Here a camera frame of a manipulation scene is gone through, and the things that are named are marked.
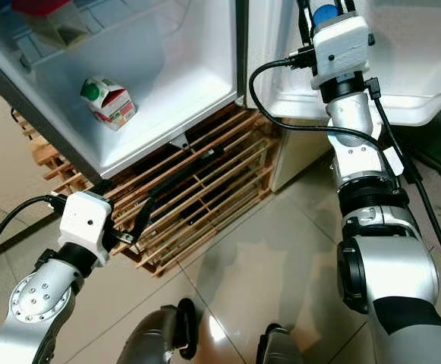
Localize beige container red lid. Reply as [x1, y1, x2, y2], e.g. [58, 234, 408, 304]
[11, 0, 93, 49]

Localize steel mini fridge body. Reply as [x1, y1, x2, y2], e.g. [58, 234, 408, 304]
[0, 0, 246, 184]

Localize red white drink carton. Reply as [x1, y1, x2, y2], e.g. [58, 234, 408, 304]
[79, 75, 138, 132]

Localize wooden slatted rack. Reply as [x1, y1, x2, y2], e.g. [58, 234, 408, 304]
[11, 105, 282, 276]

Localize clear water bottle blue cap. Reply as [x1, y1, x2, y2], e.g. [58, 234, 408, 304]
[312, 3, 342, 28]

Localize grey robot left leg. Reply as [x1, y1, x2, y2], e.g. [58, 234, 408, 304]
[132, 299, 199, 364]

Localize grey mini fridge door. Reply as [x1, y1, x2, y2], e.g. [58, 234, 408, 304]
[244, 0, 441, 193]

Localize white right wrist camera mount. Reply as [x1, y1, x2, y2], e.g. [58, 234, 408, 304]
[310, 11, 373, 83]

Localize grey robot right leg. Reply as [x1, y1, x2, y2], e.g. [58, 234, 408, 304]
[254, 322, 305, 364]

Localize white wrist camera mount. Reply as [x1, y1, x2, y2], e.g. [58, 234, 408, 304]
[56, 189, 115, 267]
[310, 11, 373, 83]

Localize grey robot leg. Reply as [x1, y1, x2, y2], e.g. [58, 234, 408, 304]
[132, 299, 199, 364]
[254, 322, 305, 364]

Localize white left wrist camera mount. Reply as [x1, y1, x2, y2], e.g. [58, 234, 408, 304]
[56, 189, 115, 267]

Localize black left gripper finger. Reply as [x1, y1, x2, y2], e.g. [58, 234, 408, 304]
[131, 197, 162, 239]

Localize thin black floor cable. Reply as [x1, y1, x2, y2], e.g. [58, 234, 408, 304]
[11, 109, 29, 139]

